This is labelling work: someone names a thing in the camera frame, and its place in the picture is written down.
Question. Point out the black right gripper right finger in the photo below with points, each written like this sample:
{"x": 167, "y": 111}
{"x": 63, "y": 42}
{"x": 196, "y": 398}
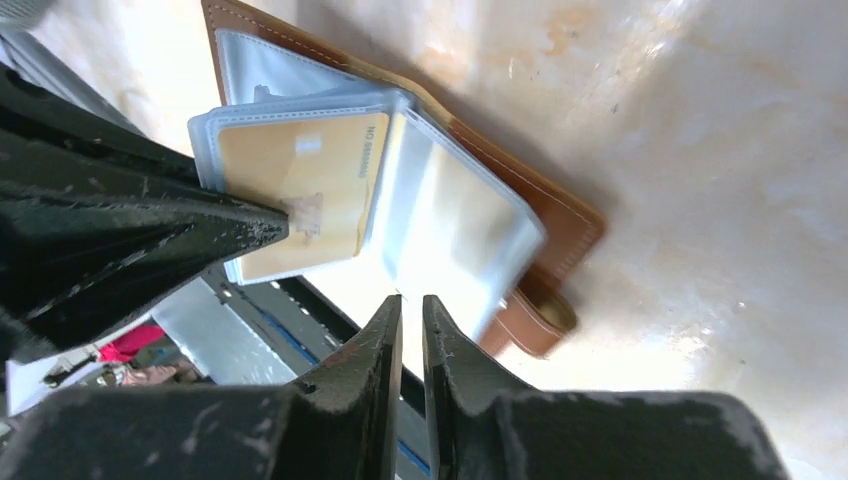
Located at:
{"x": 486, "y": 423}

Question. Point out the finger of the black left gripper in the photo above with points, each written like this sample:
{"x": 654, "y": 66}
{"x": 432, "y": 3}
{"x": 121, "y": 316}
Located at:
{"x": 34, "y": 113}
{"x": 87, "y": 246}

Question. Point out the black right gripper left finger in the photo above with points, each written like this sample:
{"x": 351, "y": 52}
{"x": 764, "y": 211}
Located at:
{"x": 336, "y": 421}

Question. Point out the brown leather card holder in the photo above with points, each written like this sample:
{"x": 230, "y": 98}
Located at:
{"x": 453, "y": 215}

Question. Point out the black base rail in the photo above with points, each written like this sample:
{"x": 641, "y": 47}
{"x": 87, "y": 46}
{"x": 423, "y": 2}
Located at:
{"x": 304, "y": 327}

